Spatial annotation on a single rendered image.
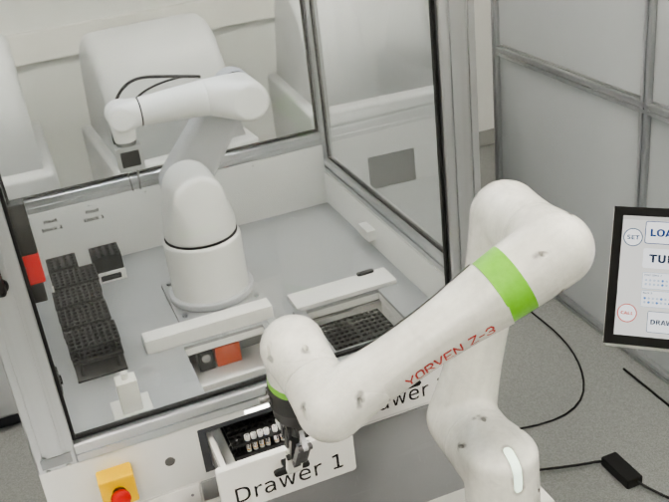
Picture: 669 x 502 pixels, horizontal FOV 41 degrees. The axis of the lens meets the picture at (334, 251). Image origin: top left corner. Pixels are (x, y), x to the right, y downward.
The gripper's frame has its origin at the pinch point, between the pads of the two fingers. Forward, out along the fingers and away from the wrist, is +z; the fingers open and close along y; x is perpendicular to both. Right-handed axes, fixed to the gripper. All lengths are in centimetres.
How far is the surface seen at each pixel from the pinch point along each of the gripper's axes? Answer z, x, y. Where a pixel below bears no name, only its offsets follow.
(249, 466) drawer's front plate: 6.8, -7.4, -5.7
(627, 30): 13, 167, -122
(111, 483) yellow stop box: 11.7, -33.7, -15.1
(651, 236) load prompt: -14, 90, -15
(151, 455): 13.3, -24.4, -19.3
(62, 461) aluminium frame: 7.9, -41.6, -21.1
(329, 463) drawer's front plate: 12.4, 9.0, -3.6
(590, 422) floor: 118, 128, -42
